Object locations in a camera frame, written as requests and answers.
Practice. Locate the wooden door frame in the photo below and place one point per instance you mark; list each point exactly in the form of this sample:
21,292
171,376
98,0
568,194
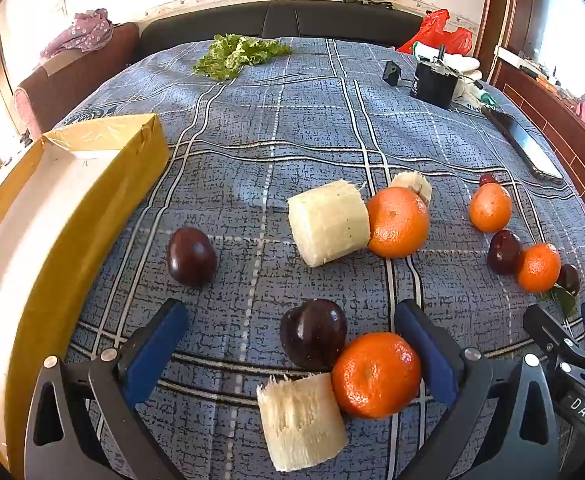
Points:
504,10

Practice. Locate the white tissue pack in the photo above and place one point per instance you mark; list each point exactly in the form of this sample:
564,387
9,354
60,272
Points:
467,65

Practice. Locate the large peeled sugarcane piece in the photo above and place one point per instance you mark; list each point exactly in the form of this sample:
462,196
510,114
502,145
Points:
328,222

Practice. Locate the orange mandarin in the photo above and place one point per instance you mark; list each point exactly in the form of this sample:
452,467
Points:
376,376
490,207
398,222
538,267

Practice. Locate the small dark purple plum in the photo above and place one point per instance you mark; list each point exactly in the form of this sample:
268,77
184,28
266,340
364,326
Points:
488,178

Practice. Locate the brown armchair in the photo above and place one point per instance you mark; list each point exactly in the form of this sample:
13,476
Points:
82,80

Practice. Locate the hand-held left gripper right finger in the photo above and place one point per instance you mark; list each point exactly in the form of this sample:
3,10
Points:
422,345

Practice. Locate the small peeled sugarcane piece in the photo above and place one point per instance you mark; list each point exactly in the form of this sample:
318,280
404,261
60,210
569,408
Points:
415,182

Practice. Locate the pink floral cloth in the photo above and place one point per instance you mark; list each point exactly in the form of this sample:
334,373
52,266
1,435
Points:
82,32

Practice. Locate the wooden cabinet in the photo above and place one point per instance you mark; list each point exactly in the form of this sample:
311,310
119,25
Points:
557,125

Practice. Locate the green leaf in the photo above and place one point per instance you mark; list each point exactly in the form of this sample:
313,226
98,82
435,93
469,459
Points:
566,302

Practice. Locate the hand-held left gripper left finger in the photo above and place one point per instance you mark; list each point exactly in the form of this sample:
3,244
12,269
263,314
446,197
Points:
157,345

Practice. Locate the yellow cardboard box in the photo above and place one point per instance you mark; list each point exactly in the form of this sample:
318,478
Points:
47,260

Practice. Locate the black leather sofa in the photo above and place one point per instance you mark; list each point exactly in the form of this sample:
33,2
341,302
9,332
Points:
322,20

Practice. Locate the black cup with utensils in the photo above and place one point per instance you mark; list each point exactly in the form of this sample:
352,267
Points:
432,85

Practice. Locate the small black clip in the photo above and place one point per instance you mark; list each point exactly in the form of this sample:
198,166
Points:
391,72

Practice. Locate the blue plaid tablecloth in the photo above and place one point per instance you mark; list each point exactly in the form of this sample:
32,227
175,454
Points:
272,135

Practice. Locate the green lettuce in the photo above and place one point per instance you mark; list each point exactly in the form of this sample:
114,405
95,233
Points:
237,55

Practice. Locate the black smartphone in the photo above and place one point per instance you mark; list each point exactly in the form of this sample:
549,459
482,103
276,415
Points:
527,147

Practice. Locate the red plastic bag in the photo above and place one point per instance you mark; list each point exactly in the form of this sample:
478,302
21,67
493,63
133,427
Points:
437,30

